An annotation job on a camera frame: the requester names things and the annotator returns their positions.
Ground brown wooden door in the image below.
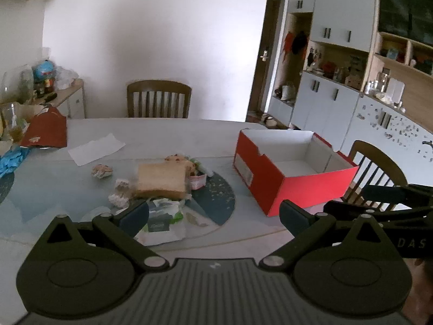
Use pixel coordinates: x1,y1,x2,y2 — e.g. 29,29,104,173
248,0,284,115

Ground crumpled paper wrapper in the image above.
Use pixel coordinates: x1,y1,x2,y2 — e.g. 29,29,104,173
91,164,113,178

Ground white drawer sideboard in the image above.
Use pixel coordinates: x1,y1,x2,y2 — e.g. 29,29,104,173
41,79,85,120

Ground white green plastic bag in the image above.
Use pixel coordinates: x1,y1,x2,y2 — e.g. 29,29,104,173
135,198,187,246

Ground clear plastic bag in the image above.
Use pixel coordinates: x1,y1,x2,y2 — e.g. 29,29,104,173
53,67,79,91

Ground red shoe box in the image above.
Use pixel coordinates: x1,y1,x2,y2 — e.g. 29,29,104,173
233,129,359,217

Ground hanging orange black clothing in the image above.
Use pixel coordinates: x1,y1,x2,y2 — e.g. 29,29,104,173
283,31,309,57

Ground bagged bread slices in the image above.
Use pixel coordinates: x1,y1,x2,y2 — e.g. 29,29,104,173
133,161,194,201

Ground white paper sheet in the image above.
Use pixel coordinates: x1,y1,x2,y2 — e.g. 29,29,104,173
68,134,126,166

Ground wooden slat-back chair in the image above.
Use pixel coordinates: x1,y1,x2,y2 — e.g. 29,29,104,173
127,80,192,119

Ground blue plastic gloves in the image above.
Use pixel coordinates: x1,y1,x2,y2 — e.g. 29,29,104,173
0,147,32,178

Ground foil wrapper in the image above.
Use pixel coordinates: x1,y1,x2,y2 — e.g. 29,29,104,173
107,179,132,208

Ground glass pitcher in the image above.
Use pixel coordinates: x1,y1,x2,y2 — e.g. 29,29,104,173
0,102,28,143

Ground wooden chair with dark cushion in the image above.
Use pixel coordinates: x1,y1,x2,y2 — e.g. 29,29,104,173
342,140,409,211

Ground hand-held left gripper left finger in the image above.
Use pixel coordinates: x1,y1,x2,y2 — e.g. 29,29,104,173
32,199,170,272

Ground white wall cabinet unit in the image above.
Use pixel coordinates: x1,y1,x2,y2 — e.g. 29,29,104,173
267,0,433,171

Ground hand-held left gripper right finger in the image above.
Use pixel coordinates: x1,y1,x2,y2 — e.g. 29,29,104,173
259,200,395,271

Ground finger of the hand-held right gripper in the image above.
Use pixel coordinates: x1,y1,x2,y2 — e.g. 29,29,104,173
360,184,433,208
322,200,433,225

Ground white counter container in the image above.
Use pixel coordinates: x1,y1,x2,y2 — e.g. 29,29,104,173
388,78,405,104

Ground dark sauce bottles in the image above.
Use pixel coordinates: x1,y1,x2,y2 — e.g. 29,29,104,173
35,78,55,98

